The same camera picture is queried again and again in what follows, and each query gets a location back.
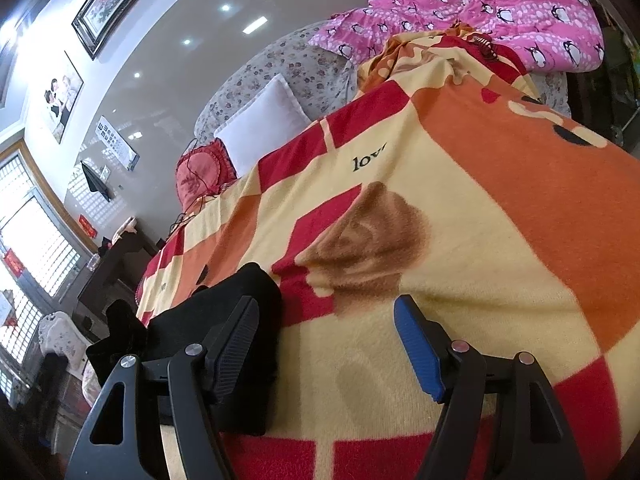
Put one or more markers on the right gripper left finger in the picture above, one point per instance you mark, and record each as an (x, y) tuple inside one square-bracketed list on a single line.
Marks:
[(121, 438)]

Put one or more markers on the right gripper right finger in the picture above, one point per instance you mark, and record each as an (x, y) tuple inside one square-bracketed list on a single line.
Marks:
[(532, 438)]

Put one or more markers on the black knit pants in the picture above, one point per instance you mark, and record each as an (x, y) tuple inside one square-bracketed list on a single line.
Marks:
[(199, 320)]

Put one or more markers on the dark wooden desk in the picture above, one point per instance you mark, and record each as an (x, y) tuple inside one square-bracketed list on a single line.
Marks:
[(118, 273)]

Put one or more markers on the dark hanging garment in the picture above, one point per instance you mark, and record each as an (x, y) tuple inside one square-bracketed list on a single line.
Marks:
[(95, 183)]

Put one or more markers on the red orange yellow blanket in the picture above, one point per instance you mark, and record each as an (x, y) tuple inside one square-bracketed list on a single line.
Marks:
[(446, 179)]

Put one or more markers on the red frilled pillow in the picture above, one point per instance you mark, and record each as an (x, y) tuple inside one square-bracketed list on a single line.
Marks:
[(204, 171)]

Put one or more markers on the white pillow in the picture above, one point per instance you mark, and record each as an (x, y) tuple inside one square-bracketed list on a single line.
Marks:
[(271, 119)]

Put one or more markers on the framed portrait photo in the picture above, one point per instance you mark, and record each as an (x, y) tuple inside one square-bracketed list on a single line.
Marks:
[(61, 85)]

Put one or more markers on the grey floral pillow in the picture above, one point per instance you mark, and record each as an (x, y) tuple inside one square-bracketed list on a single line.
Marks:
[(321, 81)]

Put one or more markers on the pink penguin quilt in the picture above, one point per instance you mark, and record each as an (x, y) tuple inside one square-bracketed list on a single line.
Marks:
[(547, 35)]

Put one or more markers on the wall calendar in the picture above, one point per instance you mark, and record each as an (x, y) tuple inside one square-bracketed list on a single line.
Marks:
[(112, 139)]

